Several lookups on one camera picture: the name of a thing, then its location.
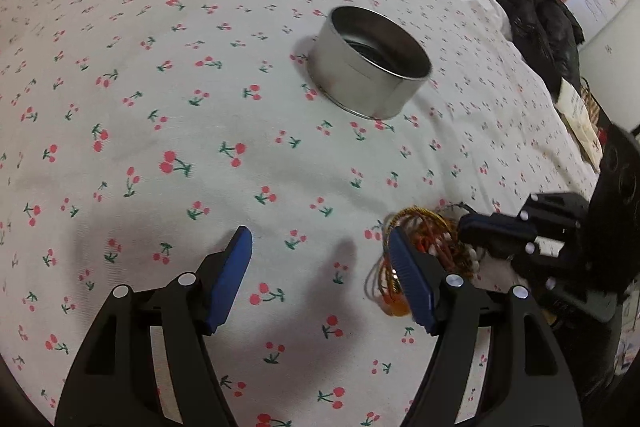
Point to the cherry print bedsheet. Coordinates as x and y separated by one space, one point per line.
200 132

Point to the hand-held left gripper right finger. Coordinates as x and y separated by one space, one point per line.
407 267

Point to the beige paper bag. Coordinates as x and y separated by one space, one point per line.
580 117

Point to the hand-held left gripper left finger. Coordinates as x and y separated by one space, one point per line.
232 267

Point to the black jacket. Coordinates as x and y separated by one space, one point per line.
545 22

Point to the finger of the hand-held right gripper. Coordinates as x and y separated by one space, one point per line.
492 243
495 223

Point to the round metal tin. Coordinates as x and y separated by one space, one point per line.
350 82

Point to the amber pendant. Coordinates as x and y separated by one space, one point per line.
395 307

